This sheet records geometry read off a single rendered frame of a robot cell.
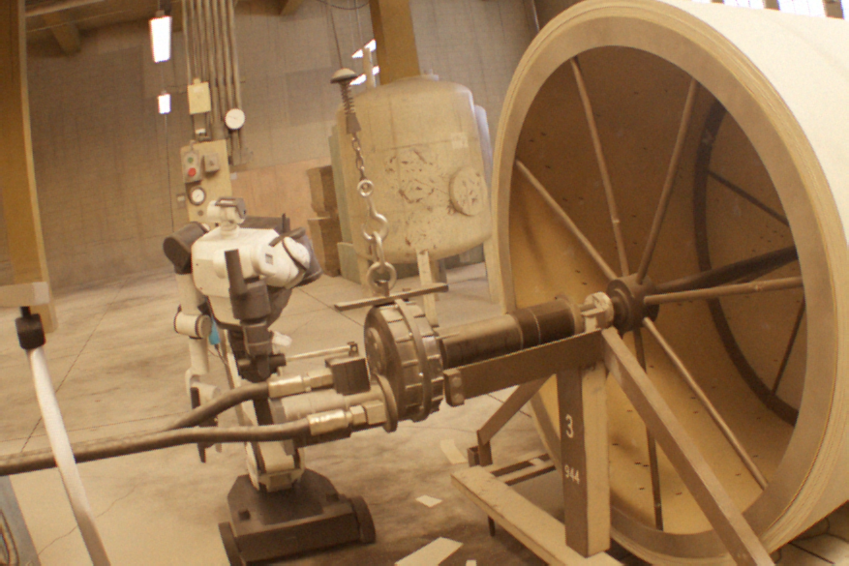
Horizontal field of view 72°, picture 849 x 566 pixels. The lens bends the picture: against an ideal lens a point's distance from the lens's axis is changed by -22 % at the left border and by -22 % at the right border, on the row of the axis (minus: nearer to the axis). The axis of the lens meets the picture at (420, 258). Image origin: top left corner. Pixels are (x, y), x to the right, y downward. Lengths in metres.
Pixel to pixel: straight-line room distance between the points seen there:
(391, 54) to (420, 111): 4.57
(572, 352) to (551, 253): 0.99
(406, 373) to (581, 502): 0.72
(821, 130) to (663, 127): 1.49
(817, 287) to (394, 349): 0.92
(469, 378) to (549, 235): 1.14
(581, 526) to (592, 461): 0.22
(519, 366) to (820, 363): 0.76
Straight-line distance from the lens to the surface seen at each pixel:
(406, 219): 6.24
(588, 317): 1.81
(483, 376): 1.68
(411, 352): 1.56
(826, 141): 1.44
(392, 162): 6.24
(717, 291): 1.66
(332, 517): 2.62
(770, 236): 3.58
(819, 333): 1.44
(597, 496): 2.02
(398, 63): 10.76
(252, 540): 2.61
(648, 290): 1.93
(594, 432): 1.93
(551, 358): 1.75
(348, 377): 1.63
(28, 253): 10.31
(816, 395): 1.49
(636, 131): 2.77
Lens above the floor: 1.35
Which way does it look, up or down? 7 degrees down
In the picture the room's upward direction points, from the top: 8 degrees counter-clockwise
